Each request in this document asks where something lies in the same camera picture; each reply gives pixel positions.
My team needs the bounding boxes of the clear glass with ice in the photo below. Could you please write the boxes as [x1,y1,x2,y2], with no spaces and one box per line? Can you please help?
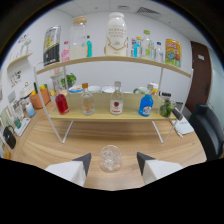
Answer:
[98,144,123,173]

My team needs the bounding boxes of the blue liquid bottle silver cap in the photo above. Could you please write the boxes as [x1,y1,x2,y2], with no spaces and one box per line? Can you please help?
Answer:
[138,83,155,118]

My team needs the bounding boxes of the large white milk bottle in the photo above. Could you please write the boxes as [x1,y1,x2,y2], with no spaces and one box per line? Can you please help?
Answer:
[105,11,128,57]

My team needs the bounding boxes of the white tray with green cup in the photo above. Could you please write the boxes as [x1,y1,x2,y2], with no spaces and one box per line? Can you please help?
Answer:
[12,116,32,137]

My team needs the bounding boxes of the white pouch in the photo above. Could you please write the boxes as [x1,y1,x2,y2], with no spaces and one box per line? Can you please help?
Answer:
[172,116,195,138]

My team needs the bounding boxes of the glass jar of limes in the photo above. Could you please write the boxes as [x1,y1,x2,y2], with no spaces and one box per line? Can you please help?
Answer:
[159,95,184,122]

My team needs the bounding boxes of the black armchair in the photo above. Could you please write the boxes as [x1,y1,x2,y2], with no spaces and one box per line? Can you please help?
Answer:
[189,103,224,161]

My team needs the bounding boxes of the red liquid bottle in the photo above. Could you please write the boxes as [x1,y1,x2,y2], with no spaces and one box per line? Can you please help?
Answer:
[54,89,70,116]

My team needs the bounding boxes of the white-framed wooden two-tier shelf rack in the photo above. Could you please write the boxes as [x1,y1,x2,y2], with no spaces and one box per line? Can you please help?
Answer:
[33,54,194,145]

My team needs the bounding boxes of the black kettle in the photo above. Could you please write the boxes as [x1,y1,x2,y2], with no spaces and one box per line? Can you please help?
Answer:
[2,125,17,150]

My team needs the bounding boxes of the small white and blue bottle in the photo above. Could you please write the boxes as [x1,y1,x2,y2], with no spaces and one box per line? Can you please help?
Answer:
[25,101,36,118]

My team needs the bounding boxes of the clear bottle with red label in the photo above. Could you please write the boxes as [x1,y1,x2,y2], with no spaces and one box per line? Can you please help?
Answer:
[109,81,125,116]

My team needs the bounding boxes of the orange storage basket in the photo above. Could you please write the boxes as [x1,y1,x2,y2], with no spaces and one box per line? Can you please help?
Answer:
[29,83,52,110]

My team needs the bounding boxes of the white mug with green contents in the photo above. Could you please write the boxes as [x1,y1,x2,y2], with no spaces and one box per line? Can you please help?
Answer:
[133,86,149,95]

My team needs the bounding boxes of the blue-rimmed white bowl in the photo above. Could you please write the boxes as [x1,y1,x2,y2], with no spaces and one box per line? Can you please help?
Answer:
[68,84,84,95]

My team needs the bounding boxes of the red-capped yellow jar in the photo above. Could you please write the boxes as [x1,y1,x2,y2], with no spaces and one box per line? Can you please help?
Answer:
[149,81,160,96]

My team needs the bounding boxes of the plain white bowl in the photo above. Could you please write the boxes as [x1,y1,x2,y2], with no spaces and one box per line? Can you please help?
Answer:
[87,85,102,94]

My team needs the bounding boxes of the green potted plant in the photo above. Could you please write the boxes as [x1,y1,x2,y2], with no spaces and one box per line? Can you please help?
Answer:
[60,73,78,90]

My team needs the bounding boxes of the dark brown door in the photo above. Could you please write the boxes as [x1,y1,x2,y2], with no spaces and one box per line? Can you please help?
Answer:
[185,40,213,114]

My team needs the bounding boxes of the small clear blue-capped bottle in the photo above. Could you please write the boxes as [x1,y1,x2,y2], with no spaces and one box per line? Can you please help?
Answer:
[154,41,164,63]

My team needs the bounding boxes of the yellow cartoon print can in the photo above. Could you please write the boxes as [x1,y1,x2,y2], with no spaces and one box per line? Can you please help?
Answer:
[164,38,183,69]

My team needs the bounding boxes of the small pink bottle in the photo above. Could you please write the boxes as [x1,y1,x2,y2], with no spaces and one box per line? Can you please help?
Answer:
[61,40,71,63]

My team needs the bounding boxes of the light blue liquid bottle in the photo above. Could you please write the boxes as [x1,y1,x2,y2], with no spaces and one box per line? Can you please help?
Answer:
[133,36,143,59]

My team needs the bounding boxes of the clear bottle with green cap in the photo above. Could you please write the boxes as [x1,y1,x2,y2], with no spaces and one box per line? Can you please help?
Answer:
[141,29,154,60]

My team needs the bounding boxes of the teal bottle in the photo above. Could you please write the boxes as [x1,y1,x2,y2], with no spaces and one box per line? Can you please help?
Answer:
[86,34,93,58]

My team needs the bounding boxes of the black and yellow can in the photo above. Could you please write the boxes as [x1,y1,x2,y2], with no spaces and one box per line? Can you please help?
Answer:
[42,25,62,67]

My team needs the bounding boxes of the wooden wall shelf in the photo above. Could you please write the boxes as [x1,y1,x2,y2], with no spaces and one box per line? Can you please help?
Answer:
[6,51,34,71]

